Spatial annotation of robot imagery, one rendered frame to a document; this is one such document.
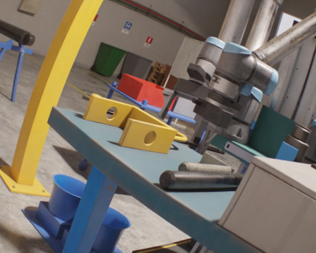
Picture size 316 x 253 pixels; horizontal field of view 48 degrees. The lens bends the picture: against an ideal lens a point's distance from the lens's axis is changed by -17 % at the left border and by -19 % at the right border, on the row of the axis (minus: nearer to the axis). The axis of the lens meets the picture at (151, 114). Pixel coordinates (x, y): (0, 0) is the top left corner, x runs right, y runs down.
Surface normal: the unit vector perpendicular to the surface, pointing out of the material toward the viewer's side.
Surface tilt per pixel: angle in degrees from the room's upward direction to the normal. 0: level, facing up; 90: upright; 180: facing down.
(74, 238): 90
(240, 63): 89
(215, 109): 90
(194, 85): 66
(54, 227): 90
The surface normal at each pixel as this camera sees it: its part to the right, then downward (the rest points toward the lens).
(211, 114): -0.79, -0.25
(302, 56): -0.59, -0.14
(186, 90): -0.30, -0.44
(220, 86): -0.39, -0.03
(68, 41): 0.65, 0.38
